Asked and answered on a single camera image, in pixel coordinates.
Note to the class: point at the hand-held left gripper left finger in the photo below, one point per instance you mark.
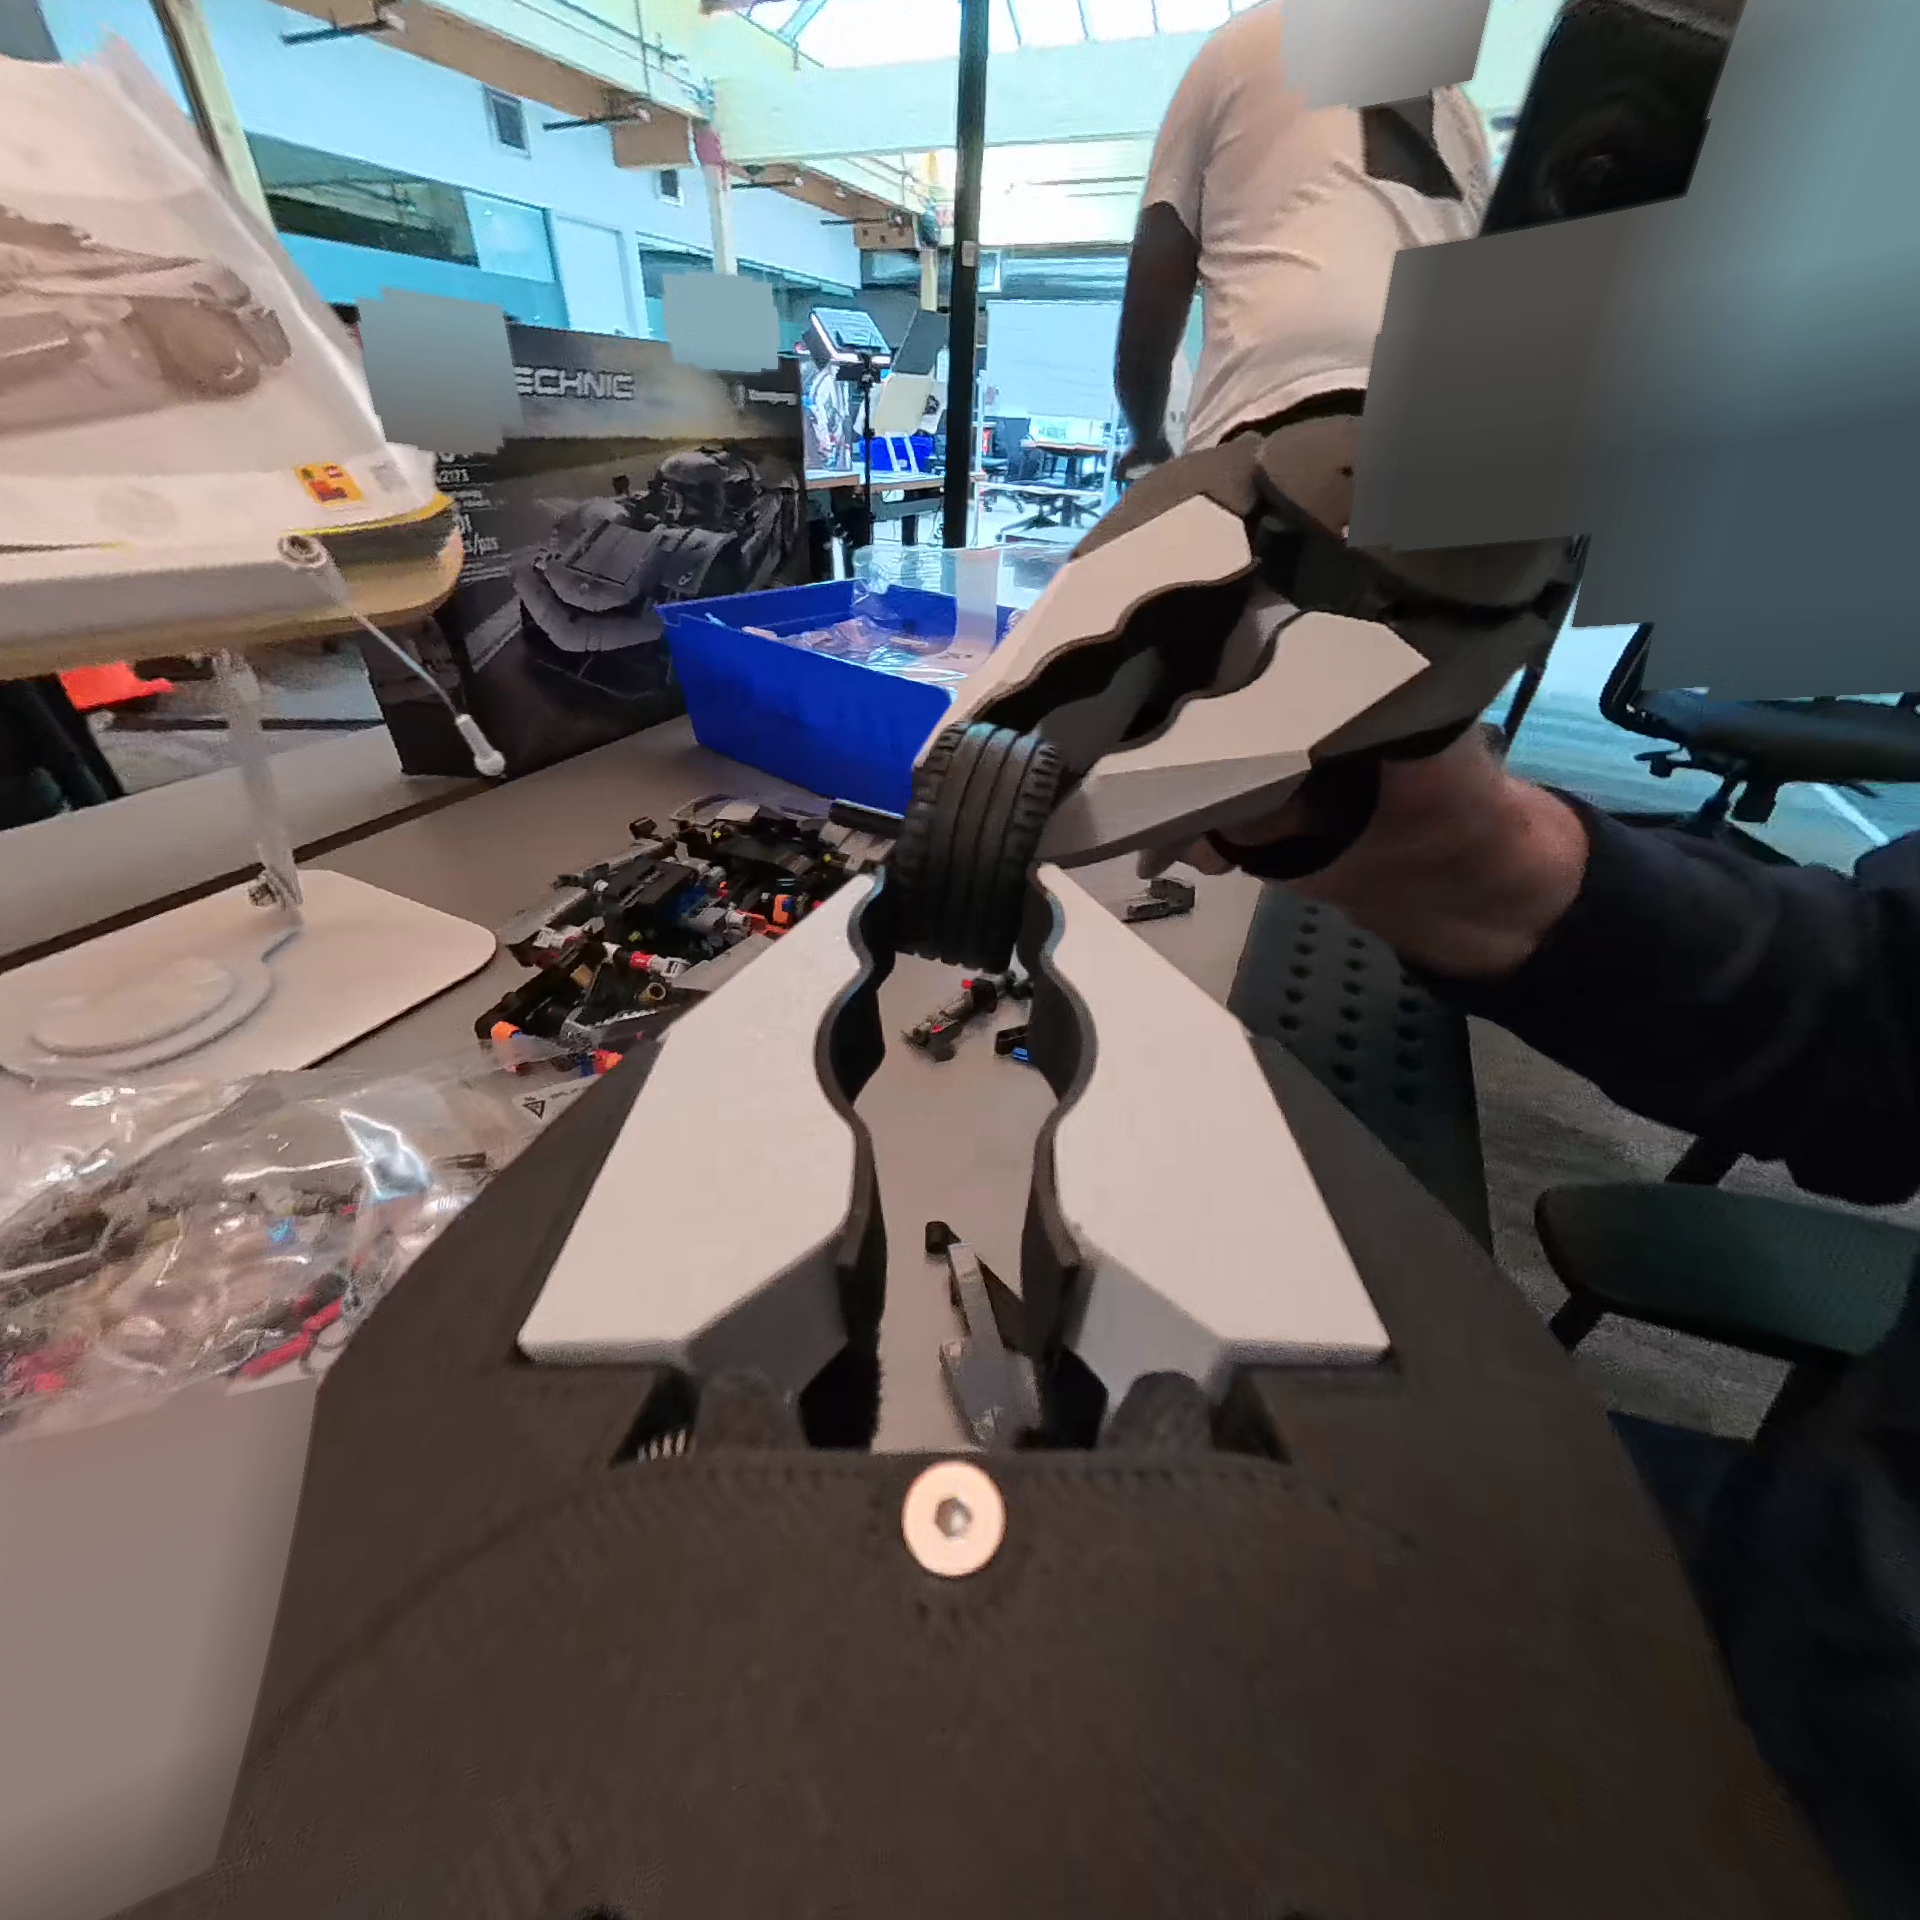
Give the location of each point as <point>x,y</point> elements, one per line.
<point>692,1201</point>

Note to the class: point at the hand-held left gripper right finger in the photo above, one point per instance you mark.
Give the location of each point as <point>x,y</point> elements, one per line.
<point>1217,1201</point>

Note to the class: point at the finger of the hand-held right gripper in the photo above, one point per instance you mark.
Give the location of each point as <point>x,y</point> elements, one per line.
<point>1276,705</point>
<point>1125,578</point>

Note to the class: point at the black rubber toy tire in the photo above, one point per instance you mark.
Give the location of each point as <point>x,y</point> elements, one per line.
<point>976,841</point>

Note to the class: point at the person's right forearm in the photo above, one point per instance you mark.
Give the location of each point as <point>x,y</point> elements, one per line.
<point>1727,976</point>

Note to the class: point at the black toy set box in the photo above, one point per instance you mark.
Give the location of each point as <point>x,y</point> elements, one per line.
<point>600,497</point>

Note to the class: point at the person's right hand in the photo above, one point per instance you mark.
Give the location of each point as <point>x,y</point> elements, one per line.
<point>1471,856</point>

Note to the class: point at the heap of unopened clear bags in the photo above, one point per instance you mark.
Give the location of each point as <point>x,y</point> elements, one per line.
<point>870,639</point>

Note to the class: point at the toy car chassis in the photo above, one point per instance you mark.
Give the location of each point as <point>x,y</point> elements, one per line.
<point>674,900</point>

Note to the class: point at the toy axle assembly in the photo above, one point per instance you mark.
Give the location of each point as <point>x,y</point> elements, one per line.
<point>962,1013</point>

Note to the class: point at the small blue bin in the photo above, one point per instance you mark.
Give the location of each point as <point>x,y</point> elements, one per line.
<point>780,705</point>

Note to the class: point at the black office chair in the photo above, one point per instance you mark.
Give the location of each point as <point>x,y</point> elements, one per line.
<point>1770,734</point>

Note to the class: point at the black pole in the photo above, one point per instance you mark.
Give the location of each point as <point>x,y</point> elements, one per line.
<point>969,224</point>

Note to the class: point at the white folding book stand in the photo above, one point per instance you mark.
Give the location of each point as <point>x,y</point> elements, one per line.
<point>377,962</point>

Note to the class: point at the pile of clear plastic bags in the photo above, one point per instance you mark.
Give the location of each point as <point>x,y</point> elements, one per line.
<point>224,1201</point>

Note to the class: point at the instruction booklet with car picture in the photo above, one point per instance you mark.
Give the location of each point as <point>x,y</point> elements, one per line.
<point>150,450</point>

